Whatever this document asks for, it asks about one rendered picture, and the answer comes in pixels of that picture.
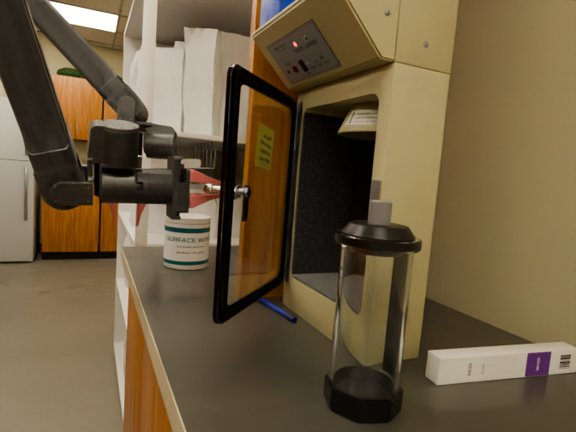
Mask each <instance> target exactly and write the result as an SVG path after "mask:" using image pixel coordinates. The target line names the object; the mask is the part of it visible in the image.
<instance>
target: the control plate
mask: <svg viewBox="0 0 576 432"><path fill-rule="evenodd" d="M304 35H306V36H307V37H308V38H309V41H306V40H305V39H304ZM293 42H296V43H297V47H296V46H294V44H293ZM267 49H268V51H269V52H270V54H271V55H272V57H273V58H274V60H275V61H276V63H277V64H278V66H279V67H280V68H281V69H282V71H283V72H284V74H285V76H286V77H287V78H288V80H289V81H290V83H291V84H293V83H296V82H299V81H302V80H305V79H308V78H310V77H312V76H315V75H318V74H321V73H324V72H327V71H328V70H331V69H336V68H338V67H340V66H341V64H340V62H339V60H338V59H337V58H336V56H335V55H334V53H333V51H332V49H331V48H330V46H329V45H328V43H327V42H326V40H325V39H324V37H323V36H322V34H321V32H320V30H319V29H318V27H317V26H316V24H315V23H314V21H313V19H311V20H310V21H307V22H306V23H304V24H303V25H302V26H300V27H298V28H297V29H295V30H293V31H292V32H290V33H288V34H286V36H284V37H283V38H281V39H279V40H277V41H276V42H274V43H272V44H271V45H270V46H268V47H267ZM321 54H324V56H325V58H321ZM314 57H317V59H318V62H316V61H314ZM301 59H302V60H303V62H304V64H305V65H306V67H307V68H308V70H309V71H306V72H304V71H303V69H302V67H301V66H300V64H299V63H298V62H297V61H299V60H301ZM308 60H310V61H311V64H307V62H308ZM293 66H296V67H297V69H298V72H297V73H295V72H294V71H293V69H292V67H293ZM287 70H290V72H291V74H288V72H287Z"/></svg>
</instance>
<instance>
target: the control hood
mask: <svg viewBox="0 0 576 432"><path fill-rule="evenodd" d="M398 17H399V0H295V1H294V2H293V3H291V4H290V5H289V6H287V7H286V8H285V9H283V10H282V11H281V12H279V13H278V14H277V15H276V16H274V17H273V18H272V19H271V20H269V21H268V22H267V23H265V24H264V25H263V26H261V27H260V28H258V29H257V30H256V31H255V32H253V33H252V37H253V40H254V42H255V43H256V44H257V46H258V47H259V48H260V50H261V52H262V53H263V55H264V56H265V57H266V59H267V60H268V62H270V64H271V65H272V67H273V69H274V70H275V71H276V73H277V74H278V76H279V78H280V79H281V80H282V82H284V84H285V86H286V87H287V88H288V89H290V90H291V91H296V92H299V91H302V90H304V89H307V88H310V87H314V86H318V85H320V84H323V83H326V82H329V81H334V80H337V79H339V78H342V77H345V76H348V75H353V74H356V73H358V72H361V71H364V70H366V69H372V68H374V67H377V66H380V65H382V64H386V63H390V62H392V60H394V52H395V43H396V34H397V26H398ZM311 19H313V21H314V23H315V24H316V26H317V27H318V29H319V30H320V32H321V34H322V36H323V37H324V39H325V40H326V42H327V43H328V45H329V46H330V48H331V49H332V51H333V53H334V55H335V56H336V58H337V59H338V60H339V62H340V64H341V66H340V67H338V68H336V69H331V70H328V71H327V72H324V73H321V74H318V75H315V76H312V77H310V78H308V79H305V80H302V81H299V82H296V83H293V84H291V83H290V81H289V80H288V78H287V77H286V76H285V74H284V72H283V71H282V69H281V68H280V67H279V66H278V64H277V63H276V61H275V60H274V58H273V57H272V55H271V54H270V52H269V51H268V49H267V47H268V46H270V45H271V44H272V43H274V42H276V41H277V40H279V39H281V38H283V37H284V36H286V34H288V33H290V32H292V31H293V30H295V29H297V28H298V27H300V26H302V25H303V24H304V23H306V22H307V21H310V20H311Z"/></svg>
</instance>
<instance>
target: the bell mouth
mask: <svg viewBox="0 0 576 432"><path fill-rule="evenodd" d="M378 110H379V102H367V103H359V104H354V105H353V106H352V107H351V108H350V110H349V112H348V114H347V116H346V117H345V120H344V122H343V123H342V125H341V127H340V128H339V131H338V133H337V134H338V135H340V136H343V137H347V138H352V139H358V140H367V141H375V137H376V127H377V118H378Z"/></svg>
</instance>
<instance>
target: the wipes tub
mask: <svg viewBox="0 0 576 432"><path fill-rule="evenodd" d="M179 216H180V217H181V219H170V218H169V217H168V216H166V215H165V234H164V256H163V265H164V266H165V267H168V268H171V269H176V270H198V269H202V268H205V267H206V266H207V262H208V251H209V238H210V223H211V217H210V216H208V215H204V214H198V213H180V215H179Z"/></svg>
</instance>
